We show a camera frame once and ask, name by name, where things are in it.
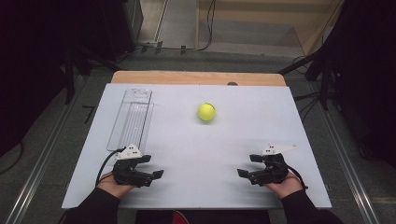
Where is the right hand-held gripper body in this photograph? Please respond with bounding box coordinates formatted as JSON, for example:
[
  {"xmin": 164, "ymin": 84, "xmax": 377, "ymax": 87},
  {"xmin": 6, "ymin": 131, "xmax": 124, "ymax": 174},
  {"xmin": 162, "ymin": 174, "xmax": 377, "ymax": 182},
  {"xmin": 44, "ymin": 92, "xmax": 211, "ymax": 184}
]
[{"xmin": 247, "ymin": 144, "xmax": 297, "ymax": 187}]

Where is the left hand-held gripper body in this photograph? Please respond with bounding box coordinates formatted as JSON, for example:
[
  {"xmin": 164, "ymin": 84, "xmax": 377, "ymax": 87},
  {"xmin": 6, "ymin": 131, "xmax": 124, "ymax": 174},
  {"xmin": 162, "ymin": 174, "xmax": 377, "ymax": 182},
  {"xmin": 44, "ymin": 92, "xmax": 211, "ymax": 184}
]
[{"xmin": 111, "ymin": 143, "xmax": 155, "ymax": 189}]

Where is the clear plastic ball container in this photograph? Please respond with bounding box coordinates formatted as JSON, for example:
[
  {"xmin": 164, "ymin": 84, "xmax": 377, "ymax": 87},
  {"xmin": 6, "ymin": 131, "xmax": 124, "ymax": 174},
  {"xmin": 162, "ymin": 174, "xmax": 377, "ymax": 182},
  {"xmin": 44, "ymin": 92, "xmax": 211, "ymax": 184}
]
[{"xmin": 106, "ymin": 88, "xmax": 155, "ymax": 154}]

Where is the yellow tennis ball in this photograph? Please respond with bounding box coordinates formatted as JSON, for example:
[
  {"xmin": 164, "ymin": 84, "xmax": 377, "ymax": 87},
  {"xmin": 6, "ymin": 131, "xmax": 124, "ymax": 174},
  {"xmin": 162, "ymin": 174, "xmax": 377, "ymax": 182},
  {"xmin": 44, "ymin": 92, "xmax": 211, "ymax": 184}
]
[{"xmin": 197, "ymin": 102, "xmax": 217, "ymax": 122}]

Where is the person's left hand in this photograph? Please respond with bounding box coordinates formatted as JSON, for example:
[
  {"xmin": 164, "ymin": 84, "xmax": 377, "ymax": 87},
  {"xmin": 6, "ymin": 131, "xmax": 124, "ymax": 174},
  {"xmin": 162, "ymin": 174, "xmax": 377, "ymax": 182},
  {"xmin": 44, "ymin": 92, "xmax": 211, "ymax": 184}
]
[{"xmin": 96, "ymin": 171, "xmax": 135, "ymax": 200}]

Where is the person's right hand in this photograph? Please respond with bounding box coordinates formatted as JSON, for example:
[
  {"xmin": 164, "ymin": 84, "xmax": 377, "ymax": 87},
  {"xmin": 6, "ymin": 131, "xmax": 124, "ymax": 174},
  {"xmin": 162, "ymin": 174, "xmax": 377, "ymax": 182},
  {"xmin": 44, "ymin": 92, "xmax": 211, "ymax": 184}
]
[{"xmin": 264, "ymin": 171, "xmax": 304, "ymax": 200}]

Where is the white table board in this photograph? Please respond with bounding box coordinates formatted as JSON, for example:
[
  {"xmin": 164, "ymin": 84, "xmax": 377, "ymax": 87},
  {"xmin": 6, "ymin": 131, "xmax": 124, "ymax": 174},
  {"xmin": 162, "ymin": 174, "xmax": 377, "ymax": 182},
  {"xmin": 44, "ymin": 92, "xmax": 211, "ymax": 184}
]
[{"xmin": 61, "ymin": 83, "xmax": 332, "ymax": 210}]

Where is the wooden table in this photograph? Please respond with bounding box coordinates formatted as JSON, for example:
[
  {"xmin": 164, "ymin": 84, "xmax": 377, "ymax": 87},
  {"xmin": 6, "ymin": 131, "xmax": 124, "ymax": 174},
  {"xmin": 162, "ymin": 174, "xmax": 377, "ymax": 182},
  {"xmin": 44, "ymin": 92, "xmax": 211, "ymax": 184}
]
[{"xmin": 110, "ymin": 70, "xmax": 287, "ymax": 88}]

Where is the black tripod stand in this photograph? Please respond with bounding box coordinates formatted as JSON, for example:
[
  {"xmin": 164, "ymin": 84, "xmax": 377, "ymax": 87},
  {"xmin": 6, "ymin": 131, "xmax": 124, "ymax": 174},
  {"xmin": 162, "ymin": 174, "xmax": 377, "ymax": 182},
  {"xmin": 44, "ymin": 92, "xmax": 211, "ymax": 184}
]
[
  {"xmin": 277, "ymin": 50, "xmax": 332, "ymax": 110},
  {"xmin": 62, "ymin": 43, "xmax": 123, "ymax": 105}
]

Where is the dark curtain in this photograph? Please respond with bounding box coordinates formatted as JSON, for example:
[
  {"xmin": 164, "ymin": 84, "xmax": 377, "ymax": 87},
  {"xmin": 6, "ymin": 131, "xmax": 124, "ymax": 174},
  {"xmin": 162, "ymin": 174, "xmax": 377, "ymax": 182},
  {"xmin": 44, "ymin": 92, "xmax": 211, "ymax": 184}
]
[
  {"xmin": 0, "ymin": 0, "xmax": 104, "ymax": 158},
  {"xmin": 320, "ymin": 0, "xmax": 396, "ymax": 169}
]

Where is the black cabinet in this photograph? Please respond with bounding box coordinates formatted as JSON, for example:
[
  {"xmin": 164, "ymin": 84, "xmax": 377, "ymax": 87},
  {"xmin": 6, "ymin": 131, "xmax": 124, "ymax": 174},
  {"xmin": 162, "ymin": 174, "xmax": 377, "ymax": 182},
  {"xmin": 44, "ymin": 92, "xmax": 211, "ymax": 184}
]
[{"xmin": 98, "ymin": 0, "xmax": 145, "ymax": 62}]

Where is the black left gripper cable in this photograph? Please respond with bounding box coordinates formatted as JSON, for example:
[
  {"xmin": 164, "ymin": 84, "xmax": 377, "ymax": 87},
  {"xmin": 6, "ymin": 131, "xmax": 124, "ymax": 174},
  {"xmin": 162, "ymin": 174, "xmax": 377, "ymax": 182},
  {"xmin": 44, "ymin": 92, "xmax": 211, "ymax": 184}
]
[{"xmin": 94, "ymin": 147, "xmax": 126, "ymax": 188}]

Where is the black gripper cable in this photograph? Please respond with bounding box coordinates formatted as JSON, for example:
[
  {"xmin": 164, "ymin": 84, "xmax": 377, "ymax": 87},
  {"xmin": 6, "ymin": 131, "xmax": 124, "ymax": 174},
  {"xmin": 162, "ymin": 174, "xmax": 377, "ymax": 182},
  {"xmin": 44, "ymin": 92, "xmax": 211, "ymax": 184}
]
[
  {"xmin": 94, "ymin": 147, "xmax": 126, "ymax": 188},
  {"xmin": 287, "ymin": 165, "xmax": 309, "ymax": 190}
]

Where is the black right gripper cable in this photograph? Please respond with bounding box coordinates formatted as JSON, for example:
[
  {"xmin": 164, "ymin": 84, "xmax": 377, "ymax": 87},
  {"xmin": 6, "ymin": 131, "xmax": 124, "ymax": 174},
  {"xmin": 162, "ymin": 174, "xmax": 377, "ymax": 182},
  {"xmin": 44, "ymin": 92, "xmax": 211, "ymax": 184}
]
[{"xmin": 287, "ymin": 165, "xmax": 309, "ymax": 190}]

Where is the bundle of black floor cables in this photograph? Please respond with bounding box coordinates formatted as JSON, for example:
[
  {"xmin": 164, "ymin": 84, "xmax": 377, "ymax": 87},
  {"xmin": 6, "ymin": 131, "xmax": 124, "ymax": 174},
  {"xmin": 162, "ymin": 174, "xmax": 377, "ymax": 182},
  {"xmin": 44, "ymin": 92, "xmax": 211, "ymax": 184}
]
[{"xmin": 292, "ymin": 90, "xmax": 322, "ymax": 122}]

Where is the metal floor rail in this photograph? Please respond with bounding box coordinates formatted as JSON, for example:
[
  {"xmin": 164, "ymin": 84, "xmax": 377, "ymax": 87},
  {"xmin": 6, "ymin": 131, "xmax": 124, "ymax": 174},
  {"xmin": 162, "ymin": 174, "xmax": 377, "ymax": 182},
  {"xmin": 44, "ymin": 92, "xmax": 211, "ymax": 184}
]
[
  {"xmin": 5, "ymin": 74, "xmax": 89, "ymax": 224},
  {"xmin": 307, "ymin": 81, "xmax": 381, "ymax": 224}
]

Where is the black floor cable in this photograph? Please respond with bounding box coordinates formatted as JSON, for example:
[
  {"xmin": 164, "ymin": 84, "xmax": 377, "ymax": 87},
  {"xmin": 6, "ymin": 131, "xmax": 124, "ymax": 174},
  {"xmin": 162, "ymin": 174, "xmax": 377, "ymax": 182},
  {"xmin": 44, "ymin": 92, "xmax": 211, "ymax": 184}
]
[{"xmin": 118, "ymin": 0, "xmax": 218, "ymax": 63}]

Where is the light wooden frame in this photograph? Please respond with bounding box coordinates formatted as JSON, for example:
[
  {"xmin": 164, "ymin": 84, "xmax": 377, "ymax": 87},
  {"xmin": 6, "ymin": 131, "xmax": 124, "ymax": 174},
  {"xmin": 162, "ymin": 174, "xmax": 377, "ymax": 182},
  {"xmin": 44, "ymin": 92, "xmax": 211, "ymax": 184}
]
[{"xmin": 194, "ymin": 0, "xmax": 346, "ymax": 58}]

